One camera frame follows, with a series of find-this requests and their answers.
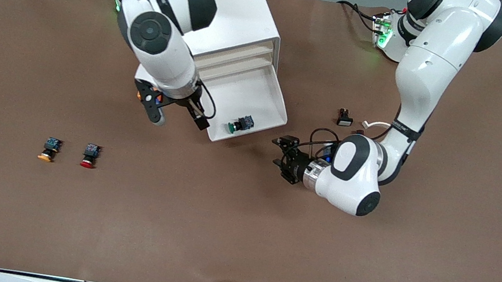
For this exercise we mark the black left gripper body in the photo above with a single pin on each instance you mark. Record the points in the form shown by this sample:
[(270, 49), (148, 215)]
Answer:
[(297, 166)]

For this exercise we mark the green push button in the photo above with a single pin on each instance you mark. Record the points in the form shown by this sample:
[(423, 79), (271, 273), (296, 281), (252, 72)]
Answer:
[(239, 125)]

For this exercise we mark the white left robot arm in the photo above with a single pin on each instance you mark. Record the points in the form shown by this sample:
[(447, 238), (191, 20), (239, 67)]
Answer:
[(425, 72)]

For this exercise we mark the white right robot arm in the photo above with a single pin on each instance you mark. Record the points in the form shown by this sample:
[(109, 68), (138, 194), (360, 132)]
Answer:
[(166, 43)]

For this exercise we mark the black white square button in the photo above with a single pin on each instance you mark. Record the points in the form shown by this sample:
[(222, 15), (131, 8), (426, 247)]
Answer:
[(345, 118)]

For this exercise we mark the red push button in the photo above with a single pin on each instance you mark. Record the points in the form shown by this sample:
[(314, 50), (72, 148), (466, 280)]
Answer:
[(90, 156)]

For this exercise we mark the yellow push button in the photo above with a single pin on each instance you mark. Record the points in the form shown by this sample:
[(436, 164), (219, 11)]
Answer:
[(49, 150)]

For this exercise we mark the orange button enclosure box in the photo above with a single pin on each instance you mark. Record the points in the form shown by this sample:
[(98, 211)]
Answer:
[(154, 95)]

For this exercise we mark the white curved plastic bracket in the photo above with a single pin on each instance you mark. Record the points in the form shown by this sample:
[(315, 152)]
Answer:
[(375, 125)]

